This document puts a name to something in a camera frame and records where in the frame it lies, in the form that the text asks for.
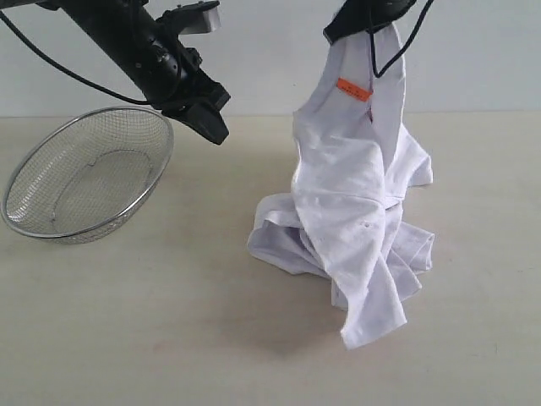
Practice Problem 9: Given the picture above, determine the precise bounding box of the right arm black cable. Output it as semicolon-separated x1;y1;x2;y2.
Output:
367;0;436;80

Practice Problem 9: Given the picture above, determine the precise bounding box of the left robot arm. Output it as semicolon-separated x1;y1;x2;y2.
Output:
38;0;230;145

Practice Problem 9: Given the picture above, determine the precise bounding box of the white printed t-shirt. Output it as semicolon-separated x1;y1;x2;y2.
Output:
247;25;434;349

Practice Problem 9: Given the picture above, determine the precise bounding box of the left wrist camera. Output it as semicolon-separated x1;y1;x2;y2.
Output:
156;1;221;36

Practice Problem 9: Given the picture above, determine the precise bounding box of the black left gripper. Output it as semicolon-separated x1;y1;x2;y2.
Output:
134;40;231;145

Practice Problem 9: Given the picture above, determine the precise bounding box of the metal mesh basket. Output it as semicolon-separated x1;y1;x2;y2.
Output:
1;106;174;244

